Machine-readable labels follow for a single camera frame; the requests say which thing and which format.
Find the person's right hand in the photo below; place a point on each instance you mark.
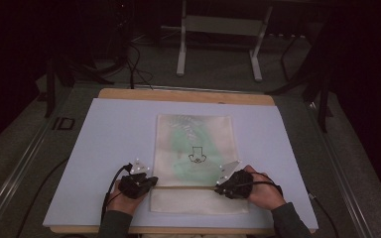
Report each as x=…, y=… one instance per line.
x=268, y=195

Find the metal floor rail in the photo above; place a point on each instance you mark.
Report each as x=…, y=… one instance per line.
x=347, y=178
x=16, y=172

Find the white table cover board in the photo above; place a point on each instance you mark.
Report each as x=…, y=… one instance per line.
x=112, y=139

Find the person's left hand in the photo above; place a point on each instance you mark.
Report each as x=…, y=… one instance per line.
x=125, y=204

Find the black rectangular floor frame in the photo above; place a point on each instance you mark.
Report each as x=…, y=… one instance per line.
x=63, y=123

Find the clear plastic zip bag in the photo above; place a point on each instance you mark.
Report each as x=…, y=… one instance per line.
x=195, y=142

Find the wooden scroll rod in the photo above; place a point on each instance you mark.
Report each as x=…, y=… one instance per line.
x=185, y=187

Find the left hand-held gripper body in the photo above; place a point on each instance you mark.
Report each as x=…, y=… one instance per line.
x=134, y=185

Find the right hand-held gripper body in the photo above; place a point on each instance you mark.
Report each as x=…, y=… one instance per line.
x=239, y=185

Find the white metal stand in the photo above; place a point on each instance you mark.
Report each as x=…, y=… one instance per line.
x=223, y=25

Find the black tripod stand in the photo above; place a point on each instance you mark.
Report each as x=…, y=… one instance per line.
x=59, y=76
x=320, y=95

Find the wooden table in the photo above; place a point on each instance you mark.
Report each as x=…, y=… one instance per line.
x=185, y=96

